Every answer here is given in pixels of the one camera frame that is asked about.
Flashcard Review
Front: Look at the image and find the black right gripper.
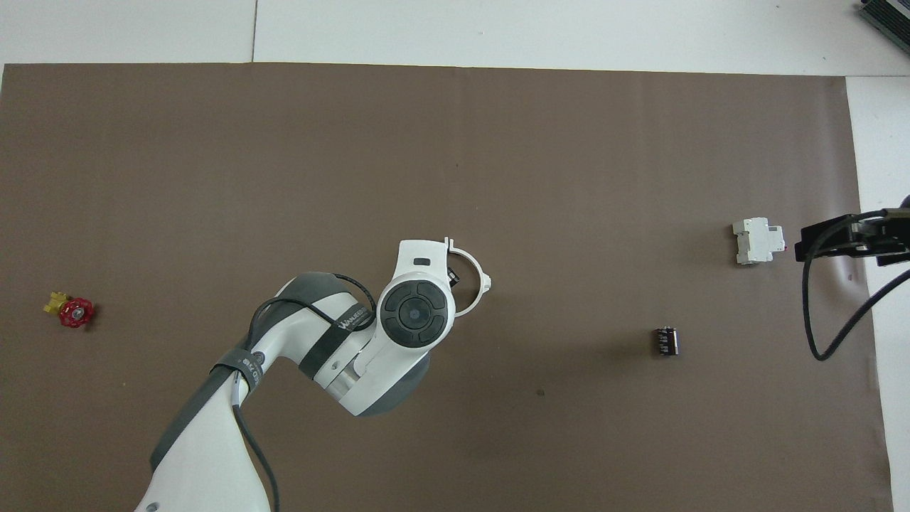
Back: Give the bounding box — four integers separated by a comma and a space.
795, 193, 910, 267

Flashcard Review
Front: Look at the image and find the white circuit breaker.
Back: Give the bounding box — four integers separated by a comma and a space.
732, 217, 786, 266

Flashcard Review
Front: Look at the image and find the brown paper mat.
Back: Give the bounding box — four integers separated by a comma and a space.
0, 63, 895, 512

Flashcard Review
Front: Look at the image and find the grey ribbed device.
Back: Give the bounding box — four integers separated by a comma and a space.
858, 0, 910, 36

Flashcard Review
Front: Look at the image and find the red and yellow valve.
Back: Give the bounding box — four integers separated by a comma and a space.
44, 290, 95, 329

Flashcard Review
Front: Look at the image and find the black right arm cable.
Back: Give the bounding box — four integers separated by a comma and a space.
801, 208, 910, 362

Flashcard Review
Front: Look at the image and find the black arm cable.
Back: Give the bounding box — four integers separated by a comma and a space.
801, 208, 910, 362
229, 272, 376, 512

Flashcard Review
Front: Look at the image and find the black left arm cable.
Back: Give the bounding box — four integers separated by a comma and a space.
229, 272, 376, 512

